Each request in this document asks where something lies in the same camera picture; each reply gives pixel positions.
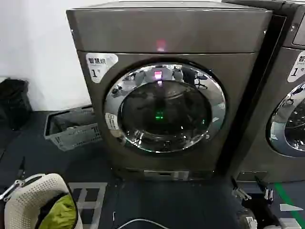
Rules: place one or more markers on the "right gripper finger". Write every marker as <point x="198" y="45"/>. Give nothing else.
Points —
<point x="267" y="192"/>
<point x="241" y="192"/>

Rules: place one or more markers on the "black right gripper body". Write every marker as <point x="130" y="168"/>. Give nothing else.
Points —
<point x="261" y="211"/>

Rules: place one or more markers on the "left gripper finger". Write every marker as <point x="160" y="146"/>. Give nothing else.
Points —
<point x="14" y="187"/>

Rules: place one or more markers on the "white perforated laundry basket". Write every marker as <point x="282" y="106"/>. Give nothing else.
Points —
<point x="31" y="198"/>

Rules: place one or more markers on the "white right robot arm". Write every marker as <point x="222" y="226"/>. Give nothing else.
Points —
<point x="289" y="224"/>

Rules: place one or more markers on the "black garment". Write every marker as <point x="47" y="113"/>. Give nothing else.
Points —
<point x="45" y="210"/>

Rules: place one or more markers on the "grey front-loading dryer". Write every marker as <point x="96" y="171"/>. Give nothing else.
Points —
<point x="181" y="33"/>
<point x="289" y="152"/>

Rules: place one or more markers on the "lime green garment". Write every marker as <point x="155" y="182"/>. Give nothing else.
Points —
<point x="63" y="212"/>

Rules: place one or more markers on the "round glass dryer door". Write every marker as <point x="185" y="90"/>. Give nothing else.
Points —
<point x="166" y="107"/>
<point x="294" y="124"/>

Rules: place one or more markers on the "grey plastic slatted crate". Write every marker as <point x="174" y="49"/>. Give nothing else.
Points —
<point x="78" y="137"/>

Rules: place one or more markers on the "black bag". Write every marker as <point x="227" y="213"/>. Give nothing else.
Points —
<point x="15" y="105"/>

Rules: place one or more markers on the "small white door sticker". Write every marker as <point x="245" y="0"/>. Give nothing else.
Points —
<point x="111" y="121"/>

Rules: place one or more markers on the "white number sticker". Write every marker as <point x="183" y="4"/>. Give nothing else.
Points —
<point x="296" y="69"/>
<point x="97" y="69"/>

